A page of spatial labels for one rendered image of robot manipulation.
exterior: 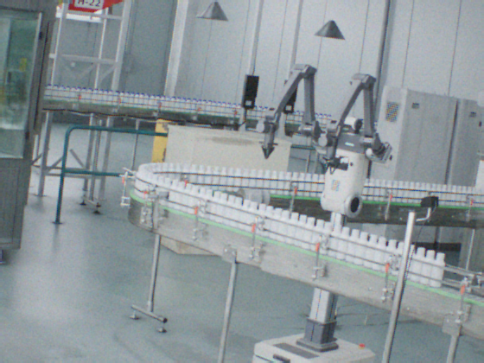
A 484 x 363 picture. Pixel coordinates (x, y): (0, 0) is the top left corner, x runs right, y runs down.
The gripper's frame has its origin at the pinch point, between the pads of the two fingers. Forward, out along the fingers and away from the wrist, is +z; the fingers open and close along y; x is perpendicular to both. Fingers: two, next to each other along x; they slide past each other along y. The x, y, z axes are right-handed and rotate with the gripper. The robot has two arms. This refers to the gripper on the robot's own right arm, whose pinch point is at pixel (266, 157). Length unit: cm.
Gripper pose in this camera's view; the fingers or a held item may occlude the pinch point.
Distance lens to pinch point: 563.4
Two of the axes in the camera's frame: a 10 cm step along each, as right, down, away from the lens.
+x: 7.2, 2.0, -6.6
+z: -1.6, 9.8, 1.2
